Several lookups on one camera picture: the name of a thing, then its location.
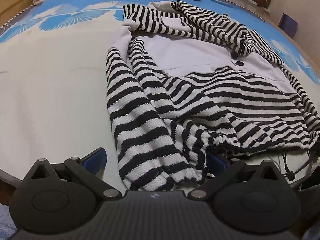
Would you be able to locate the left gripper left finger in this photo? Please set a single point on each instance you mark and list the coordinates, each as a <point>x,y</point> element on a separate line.
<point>61,197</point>

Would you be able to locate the blue white patterned bedspread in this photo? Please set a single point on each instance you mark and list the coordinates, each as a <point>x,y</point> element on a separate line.
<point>53,82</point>

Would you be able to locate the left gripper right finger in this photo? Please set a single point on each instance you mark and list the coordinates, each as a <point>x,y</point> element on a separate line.
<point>251,198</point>

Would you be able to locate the black white striped garment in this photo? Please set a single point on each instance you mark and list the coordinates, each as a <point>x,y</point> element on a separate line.
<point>185,83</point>

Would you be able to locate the purple box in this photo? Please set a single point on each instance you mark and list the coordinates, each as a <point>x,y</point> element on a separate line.
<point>288,25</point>

